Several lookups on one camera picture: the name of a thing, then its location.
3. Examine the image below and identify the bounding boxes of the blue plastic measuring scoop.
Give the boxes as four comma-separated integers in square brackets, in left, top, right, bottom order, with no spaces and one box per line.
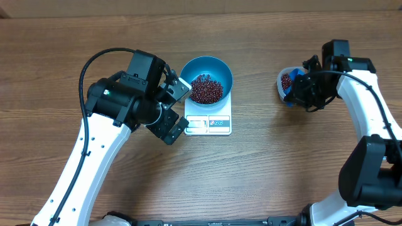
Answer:
[281,68,305,94]

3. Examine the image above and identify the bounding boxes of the white digital kitchen scale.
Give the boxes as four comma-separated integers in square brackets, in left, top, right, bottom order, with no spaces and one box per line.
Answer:
[184,92,232,136]

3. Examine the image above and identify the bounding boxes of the red adzuki beans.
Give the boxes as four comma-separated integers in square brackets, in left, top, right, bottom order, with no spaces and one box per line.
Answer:
[190,73,293,105]

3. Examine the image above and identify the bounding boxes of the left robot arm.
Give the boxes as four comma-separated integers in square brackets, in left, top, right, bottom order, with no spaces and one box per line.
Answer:
[31,48,192,225]

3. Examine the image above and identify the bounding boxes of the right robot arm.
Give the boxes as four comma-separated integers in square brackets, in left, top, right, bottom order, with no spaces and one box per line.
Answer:
[268,40,401,225]

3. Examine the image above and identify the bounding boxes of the blue metal bowl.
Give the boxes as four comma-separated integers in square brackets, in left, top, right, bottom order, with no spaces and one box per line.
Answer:
[180,56,234,99]

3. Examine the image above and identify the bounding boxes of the clear plastic container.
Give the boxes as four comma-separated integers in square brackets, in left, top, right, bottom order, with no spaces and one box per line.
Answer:
[276,67,305,103]

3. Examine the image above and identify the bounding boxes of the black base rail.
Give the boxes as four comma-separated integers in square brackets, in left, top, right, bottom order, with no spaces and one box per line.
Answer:
[89,207,356,226]

